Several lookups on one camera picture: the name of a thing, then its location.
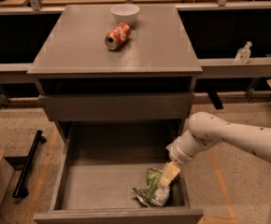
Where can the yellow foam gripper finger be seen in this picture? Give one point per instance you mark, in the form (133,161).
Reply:
(171,171)
(164,181)

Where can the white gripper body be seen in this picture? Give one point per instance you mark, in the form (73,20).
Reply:
(177,152)

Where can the green jalapeno chip bag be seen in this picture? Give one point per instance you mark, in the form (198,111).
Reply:
(152,195)

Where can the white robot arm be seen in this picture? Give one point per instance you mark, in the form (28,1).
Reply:
(206,131)

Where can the closed grey top drawer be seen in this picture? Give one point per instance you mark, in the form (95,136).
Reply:
(113,107)

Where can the open grey middle drawer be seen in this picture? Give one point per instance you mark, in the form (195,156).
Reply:
(102,163)

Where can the grey drawer cabinet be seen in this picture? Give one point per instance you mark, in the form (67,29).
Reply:
(93,70)

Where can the clear plastic bottle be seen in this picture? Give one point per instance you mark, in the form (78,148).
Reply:
(243,54)

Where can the crushed orange soda can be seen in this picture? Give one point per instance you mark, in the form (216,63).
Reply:
(118,35)

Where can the black metal bar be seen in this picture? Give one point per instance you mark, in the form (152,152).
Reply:
(21,191)

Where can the white bowl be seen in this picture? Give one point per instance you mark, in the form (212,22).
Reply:
(125,13)

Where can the grey metal rail shelf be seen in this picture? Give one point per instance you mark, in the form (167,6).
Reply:
(210,68)

